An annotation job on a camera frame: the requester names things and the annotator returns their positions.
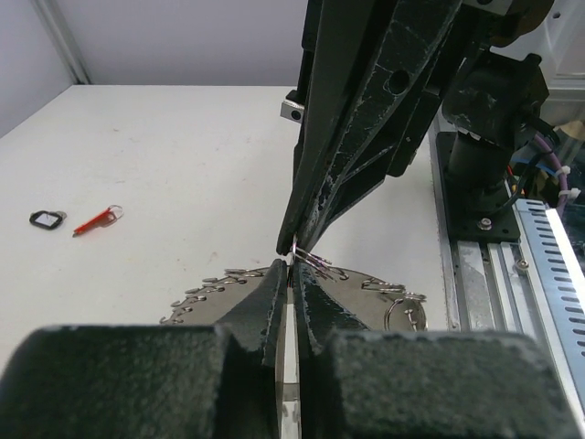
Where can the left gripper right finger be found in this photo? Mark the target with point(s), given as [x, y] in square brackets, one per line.
[361, 383]

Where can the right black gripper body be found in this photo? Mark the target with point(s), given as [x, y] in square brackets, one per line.
[365, 114]

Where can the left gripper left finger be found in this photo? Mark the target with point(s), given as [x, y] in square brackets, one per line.
[169, 381]

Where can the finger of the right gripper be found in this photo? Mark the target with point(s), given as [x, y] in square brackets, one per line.
[379, 114]
[345, 34]

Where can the metal disc with key rings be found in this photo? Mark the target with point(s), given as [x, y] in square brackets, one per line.
[333, 298]

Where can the red key tag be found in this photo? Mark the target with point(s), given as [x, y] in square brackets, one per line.
[104, 219]

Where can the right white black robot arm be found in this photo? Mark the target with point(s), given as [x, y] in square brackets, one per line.
[375, 74]

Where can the black white key tag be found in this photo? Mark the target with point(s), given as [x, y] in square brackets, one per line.
[47, 220]

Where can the aluminium mounting rail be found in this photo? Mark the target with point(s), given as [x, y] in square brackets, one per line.
[487, 285]

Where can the white slotted cable duct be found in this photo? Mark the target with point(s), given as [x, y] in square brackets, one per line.
[558, 286]

